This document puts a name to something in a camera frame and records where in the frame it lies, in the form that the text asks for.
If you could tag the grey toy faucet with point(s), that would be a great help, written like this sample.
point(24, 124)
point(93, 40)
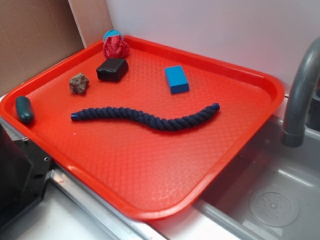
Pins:
point(303, 105)

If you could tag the grey plastic sink basin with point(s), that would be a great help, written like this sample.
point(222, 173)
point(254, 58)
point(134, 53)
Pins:
point(267, 192)

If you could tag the dark green oval object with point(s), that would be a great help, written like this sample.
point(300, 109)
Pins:
point(24, 109)

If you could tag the blue rectangular block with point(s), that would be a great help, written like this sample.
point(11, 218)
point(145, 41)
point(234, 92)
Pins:
point(176, 79)

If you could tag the red plastic tray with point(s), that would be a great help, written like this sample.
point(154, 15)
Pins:
point(144, 173)

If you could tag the red crumpled cloth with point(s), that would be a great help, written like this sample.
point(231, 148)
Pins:
point(115, 47)

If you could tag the brown speckled rock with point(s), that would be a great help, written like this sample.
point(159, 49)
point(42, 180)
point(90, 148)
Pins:
point(79, 84)

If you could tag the black wrapped block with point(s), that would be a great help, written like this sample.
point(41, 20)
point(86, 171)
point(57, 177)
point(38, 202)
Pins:
point(113, 69)

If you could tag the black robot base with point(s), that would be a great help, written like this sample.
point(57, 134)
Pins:
point(25, 169)

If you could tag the brown cardboard panel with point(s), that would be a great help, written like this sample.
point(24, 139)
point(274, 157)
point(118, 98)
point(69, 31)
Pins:
point(34, 36)

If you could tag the light blue ball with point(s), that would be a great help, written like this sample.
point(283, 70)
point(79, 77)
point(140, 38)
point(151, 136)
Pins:
point(112, 33)

